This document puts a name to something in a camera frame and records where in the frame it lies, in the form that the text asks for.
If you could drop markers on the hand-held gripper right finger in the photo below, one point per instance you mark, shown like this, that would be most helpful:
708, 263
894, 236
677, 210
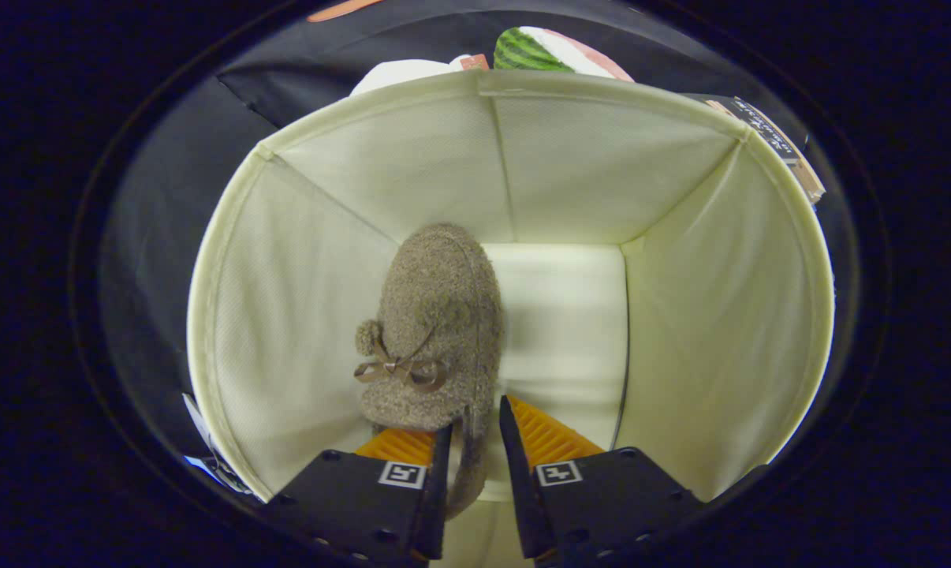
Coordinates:
523, 505

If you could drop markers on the black cover book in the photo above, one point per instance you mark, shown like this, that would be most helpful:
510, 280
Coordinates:
763, 130

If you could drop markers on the cream fabric storage box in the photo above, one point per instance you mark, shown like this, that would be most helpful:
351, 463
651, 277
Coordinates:
586, 173

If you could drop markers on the white plush toy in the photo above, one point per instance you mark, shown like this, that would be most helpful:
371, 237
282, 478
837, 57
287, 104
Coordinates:
397, 75

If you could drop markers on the watermelon slice plush toy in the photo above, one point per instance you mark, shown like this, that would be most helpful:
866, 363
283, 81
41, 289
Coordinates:
531, 51

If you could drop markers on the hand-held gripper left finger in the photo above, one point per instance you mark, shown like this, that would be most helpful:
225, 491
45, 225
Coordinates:
438, 505

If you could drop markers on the brown fuzzy shoe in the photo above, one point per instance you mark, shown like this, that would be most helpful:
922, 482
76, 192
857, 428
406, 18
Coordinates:
444, 300

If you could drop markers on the white paper sheet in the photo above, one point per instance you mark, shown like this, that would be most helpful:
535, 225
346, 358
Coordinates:
219, 473

